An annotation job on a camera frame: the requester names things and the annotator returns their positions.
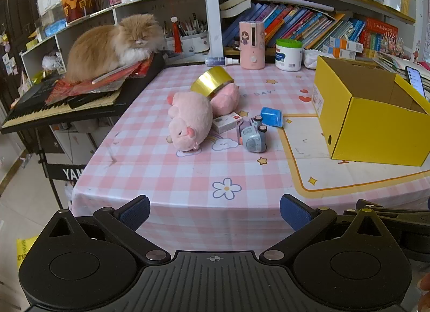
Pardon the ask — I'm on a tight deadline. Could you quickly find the pink plush pig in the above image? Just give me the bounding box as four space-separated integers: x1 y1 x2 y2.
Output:
167 92 213 155

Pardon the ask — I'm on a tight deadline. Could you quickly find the pink cylindrical appliance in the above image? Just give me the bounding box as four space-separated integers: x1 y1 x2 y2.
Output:
239 20 266 71

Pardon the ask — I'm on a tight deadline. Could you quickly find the red tassel charm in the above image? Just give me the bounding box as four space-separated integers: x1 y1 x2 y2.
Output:
170 16 184 54

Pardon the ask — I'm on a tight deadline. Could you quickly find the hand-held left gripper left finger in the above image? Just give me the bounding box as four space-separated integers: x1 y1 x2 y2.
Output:
44 195 173 264

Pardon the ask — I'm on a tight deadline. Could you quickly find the yellow cardboard box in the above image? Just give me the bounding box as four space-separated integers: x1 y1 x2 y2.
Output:
312 55 430 167

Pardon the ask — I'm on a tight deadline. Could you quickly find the stack of notebooks and papers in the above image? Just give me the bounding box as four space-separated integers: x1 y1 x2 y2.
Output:
372 51 430 81

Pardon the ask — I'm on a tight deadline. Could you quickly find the round pink plush toy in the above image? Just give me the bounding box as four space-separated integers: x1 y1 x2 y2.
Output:
210 83 240 116

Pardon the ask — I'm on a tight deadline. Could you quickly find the fluffy orange white cat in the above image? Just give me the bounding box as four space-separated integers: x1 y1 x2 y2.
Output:
65 13 167 83

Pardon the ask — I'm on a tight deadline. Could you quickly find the person's right hand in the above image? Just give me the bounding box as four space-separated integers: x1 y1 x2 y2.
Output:
417 273 430 312

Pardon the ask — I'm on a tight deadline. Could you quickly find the stack of red papers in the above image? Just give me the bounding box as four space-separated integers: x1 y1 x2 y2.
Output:
45 58 156 105

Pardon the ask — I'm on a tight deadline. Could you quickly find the black keyboard stand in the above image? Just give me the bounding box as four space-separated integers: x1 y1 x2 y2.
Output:
34 124 88 211

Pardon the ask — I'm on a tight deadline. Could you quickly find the black electronic keyboard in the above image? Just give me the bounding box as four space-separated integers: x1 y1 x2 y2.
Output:
0 51 166 135

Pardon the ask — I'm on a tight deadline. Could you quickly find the white jar green lid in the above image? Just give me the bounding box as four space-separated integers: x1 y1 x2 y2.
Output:
275 38 304 72

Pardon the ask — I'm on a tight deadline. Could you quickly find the small white box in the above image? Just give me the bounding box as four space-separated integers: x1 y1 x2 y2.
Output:
212 113 243 134

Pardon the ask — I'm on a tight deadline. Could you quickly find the dark wooden door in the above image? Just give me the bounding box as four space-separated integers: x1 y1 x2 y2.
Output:
0 0 38 101

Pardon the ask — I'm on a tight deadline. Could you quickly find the orange blue white carton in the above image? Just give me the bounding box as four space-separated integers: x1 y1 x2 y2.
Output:
322 46 350 61
329 37 364 54

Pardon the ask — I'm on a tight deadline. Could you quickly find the grey toy car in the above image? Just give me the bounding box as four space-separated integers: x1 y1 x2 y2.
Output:
239 115 269 154

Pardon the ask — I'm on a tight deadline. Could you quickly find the slanted row of colourful books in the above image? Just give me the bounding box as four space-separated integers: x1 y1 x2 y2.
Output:
222 3 367 53

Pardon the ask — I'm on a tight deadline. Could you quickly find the white flat folder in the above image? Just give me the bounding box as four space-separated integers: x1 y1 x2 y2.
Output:
255 0 353 14

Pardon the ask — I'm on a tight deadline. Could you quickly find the white scalloped paper tray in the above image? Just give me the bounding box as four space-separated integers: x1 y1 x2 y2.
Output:
302 49 325 71

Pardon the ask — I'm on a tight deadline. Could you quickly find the black smartphone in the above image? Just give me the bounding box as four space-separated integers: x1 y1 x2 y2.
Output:
405 66 427 99

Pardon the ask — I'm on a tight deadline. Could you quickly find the white bookshelf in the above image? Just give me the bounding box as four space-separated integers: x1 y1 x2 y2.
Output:
19 0 417 75

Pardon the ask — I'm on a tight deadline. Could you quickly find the red boxed book set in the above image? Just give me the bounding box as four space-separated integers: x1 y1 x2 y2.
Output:
361 18 399 58

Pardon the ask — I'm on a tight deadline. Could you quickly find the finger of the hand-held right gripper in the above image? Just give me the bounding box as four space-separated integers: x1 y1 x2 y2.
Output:
343 198 430 217

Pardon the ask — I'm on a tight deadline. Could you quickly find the yellow bag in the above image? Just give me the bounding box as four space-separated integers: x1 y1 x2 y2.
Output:
16 236 40 271

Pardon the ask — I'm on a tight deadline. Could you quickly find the gold tape roll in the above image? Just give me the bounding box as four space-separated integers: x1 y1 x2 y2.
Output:
190 66 235 99

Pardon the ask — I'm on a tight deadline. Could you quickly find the white holder of brushes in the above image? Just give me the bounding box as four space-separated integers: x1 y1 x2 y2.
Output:
164 13 209 54

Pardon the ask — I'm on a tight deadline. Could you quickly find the small spray bottle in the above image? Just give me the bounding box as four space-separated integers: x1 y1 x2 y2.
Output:
206 56 241 67

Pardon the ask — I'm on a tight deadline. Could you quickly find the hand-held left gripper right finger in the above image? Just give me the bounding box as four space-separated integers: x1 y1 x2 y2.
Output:
259 194 387 264

